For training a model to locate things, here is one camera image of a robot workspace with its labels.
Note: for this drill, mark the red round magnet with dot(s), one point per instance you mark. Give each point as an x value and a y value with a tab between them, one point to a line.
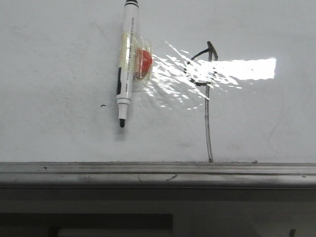
143	63

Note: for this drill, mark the white whiteboard marker pen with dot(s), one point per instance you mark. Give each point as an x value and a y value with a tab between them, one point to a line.
127	58

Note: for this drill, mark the white whiteboard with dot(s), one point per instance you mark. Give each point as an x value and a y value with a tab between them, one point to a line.
58	77

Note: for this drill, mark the grey aluminium whiteboard tray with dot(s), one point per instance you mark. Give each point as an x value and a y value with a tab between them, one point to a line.
222	175

